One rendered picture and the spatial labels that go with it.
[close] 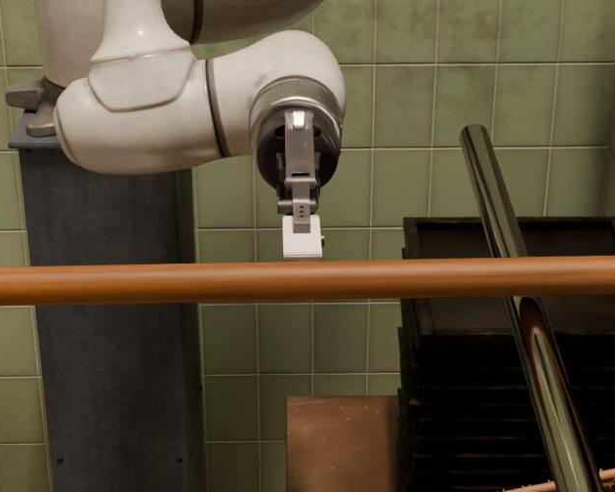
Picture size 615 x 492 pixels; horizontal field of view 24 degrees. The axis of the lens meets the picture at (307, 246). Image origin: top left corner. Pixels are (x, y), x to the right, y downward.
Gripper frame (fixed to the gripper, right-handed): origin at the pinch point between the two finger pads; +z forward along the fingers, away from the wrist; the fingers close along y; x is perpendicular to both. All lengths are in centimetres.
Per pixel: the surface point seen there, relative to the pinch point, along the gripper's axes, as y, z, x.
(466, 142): 2.2, -25.1, -16.6
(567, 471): 1.8, 27.9, -16.5
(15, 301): 0.6, 7.2, 22.1
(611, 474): 39, -19, -33
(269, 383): 91, -116, 3
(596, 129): 41, -116, -52
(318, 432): 61, -59, -4
